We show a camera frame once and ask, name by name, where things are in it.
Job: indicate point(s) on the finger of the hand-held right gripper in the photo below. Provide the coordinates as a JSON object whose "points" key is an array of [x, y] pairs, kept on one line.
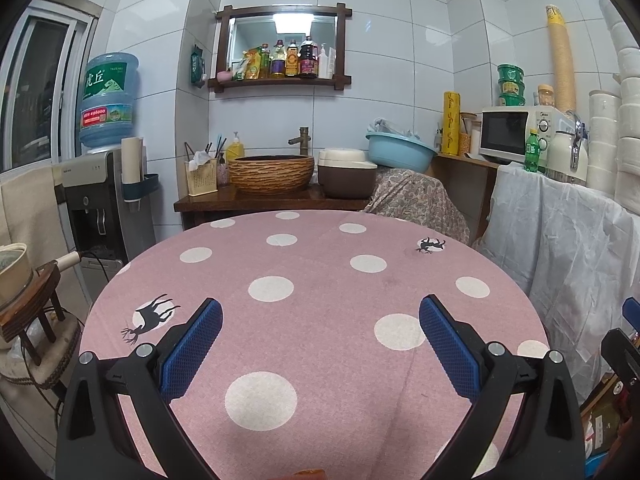
{"points": [[633, 315], [625, 365]]}

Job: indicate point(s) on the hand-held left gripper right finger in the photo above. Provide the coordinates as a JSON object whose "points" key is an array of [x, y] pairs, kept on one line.
{"points": [[450, 350]]}

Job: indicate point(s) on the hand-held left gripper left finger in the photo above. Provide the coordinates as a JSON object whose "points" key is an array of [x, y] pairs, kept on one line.
{"points": [[192, 350]]}

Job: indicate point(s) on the white cloth cover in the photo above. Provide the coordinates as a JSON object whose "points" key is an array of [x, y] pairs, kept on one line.
{"points": [[560, 240]]}

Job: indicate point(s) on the pink polka-dot tablecloth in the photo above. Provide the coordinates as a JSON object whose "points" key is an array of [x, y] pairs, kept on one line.
{"points": [[325, 320]]}

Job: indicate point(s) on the paisley cloth cover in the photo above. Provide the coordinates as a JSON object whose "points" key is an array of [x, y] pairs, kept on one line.
{"points": [[415, 200]]}

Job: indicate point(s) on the wooden vanity counter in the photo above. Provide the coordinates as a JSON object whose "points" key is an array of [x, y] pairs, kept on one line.
{"points": [[250, 205]]}

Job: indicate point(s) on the wooden side cabinet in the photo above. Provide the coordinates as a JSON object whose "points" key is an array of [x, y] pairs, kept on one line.
{"points": [[480, 195]]}

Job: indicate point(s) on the wooden stool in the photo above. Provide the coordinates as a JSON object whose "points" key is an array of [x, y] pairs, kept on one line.
{"points": [[35, 305]]}

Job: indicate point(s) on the teal cup holder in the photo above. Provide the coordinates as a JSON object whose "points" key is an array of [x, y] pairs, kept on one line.
{"points": [[150, 185]]}

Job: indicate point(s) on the cream kettle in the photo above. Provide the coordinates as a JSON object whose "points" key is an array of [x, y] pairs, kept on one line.
{"points": [[567, 155]]}

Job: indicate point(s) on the stacks of white paper bowls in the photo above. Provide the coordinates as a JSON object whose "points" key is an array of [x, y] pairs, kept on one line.
{"points": [[615, 135]]}

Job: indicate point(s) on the water dispenser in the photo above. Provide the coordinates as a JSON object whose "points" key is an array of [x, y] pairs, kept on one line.
{"points": [[95, 195]]}

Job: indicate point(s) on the green soda bottle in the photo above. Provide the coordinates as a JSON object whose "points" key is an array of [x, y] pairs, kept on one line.
{"points": [[535, 152]]}

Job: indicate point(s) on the woven sink basin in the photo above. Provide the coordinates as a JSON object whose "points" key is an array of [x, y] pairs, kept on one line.
{"points": [[272, 175]]}

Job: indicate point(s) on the cream round pot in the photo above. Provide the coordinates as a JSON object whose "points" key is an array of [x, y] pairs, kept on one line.
{"points": [[15, 272]]}

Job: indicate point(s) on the white paper cup tube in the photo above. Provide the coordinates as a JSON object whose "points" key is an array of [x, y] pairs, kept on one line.
{"points": [[132, 165]]}

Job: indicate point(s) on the blue plastic basin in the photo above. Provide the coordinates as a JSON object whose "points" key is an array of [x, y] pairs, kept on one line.
{"points": [[400, 155]]}

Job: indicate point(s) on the brown rice cooker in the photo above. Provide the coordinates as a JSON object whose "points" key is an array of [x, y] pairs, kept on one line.
{"points": [[345, 177]]}

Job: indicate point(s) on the yellow soap dispenser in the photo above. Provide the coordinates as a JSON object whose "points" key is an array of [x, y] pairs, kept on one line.
{"points": [[235, 151]]}

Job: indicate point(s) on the glass jar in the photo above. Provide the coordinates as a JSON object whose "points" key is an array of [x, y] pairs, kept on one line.
{"points": [[469, 135]]}

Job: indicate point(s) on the white microwave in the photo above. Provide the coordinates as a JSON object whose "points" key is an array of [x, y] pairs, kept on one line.
{"points": [[505, 132]]}

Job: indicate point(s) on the yellow wrap roll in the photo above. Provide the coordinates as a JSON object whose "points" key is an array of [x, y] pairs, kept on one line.
{"points": [[451, 125]]}

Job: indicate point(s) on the grey plastic bag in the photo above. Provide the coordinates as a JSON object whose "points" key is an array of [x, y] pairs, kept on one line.
{"points": [[390, 127]]}

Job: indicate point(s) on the bronze faucet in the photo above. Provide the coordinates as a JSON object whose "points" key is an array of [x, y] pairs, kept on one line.
{"points": [[302, 142]]}

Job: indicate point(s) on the yellow-lidded jar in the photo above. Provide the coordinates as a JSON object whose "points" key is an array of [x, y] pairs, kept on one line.
{"points": [[546, 96]]}

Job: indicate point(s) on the blue water jug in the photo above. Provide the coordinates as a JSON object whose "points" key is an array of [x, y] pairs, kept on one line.
{"points": [[107, 105]]}

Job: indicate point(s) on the tall stack of paper cups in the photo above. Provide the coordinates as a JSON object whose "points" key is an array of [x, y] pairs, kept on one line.
{"points": [[560, 60]]}

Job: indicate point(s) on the small pink bowl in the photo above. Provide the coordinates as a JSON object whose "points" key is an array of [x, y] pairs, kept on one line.
{"points": [[224, 76]]}

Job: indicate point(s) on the wooden framed mirror shelf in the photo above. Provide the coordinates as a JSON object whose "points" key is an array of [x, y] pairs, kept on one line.
{"points": [[280, 82]]}

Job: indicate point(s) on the yellow green seasoning packet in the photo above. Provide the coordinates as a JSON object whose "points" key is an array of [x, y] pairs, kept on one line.
{"points": [[256, 65]]}

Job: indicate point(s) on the yellow oil bottle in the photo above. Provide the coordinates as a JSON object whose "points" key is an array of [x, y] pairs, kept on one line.
{"points": [[278, 62]]}

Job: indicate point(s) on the amber oil bottle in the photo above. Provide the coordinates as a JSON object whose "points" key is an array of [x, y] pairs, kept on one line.
{"points": [[292, 62]]}

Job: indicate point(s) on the window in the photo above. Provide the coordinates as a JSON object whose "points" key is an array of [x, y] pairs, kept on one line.
{"points": [[40, 85]]}

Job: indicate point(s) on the dark soy sauce bottle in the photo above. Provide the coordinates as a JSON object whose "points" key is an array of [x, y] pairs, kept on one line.
{"points": [[308, 60]]}

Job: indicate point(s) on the white pump bottle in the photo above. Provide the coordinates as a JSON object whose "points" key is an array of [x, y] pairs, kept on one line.
{"points": [[326, 62]]}

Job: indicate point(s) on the green wall-hung packet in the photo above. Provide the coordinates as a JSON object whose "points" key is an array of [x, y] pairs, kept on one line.
{"points": [[197, 67]]}

